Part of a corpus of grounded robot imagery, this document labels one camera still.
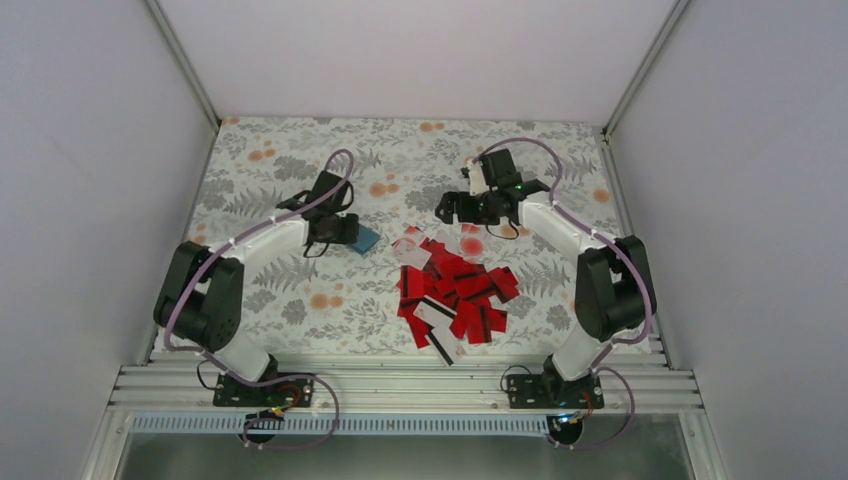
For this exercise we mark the floral patterned table mat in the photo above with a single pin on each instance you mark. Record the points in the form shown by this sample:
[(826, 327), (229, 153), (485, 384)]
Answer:
[(334, 301)]

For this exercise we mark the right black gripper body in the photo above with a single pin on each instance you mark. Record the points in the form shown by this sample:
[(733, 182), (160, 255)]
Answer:
[(479, 214)]

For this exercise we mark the white card with red print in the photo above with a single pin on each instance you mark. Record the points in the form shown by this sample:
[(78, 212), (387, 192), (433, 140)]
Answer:
[(410, 254)]

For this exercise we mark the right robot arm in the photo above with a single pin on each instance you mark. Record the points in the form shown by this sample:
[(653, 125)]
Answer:
[(614, 296)]

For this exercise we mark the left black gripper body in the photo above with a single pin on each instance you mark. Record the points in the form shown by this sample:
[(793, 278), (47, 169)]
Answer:
[(338, 234)]

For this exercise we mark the teal card holder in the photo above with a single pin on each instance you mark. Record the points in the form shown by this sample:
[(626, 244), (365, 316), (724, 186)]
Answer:
[(365, 241)]

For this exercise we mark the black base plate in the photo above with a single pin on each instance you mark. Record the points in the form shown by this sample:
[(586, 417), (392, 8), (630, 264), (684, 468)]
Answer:
[(534, 392), (232, 393)]

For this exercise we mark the aluminium rail frame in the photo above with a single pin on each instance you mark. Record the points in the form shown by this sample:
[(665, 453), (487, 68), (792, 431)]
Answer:
[(415, 384)]

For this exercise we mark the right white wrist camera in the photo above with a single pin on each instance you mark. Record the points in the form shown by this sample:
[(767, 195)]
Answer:
[(474, 173)]

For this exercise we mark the pile of red cards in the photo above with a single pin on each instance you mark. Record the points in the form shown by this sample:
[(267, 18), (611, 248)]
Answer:
[(453, 276)]

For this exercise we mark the white card with black stripe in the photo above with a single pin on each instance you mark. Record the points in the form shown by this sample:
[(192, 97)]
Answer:
[(447, 346)]

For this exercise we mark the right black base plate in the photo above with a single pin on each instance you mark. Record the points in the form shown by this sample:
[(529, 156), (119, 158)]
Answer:
[(534, 392)]

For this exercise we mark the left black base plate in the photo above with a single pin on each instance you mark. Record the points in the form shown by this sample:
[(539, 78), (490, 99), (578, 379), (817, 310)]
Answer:
[(232, 393)]

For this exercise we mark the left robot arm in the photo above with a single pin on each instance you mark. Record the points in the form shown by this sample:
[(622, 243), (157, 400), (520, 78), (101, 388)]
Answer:
[(201, 297)]

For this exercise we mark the white card under stripe card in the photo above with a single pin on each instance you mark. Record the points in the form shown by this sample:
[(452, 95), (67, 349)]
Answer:
[(434, 313)]

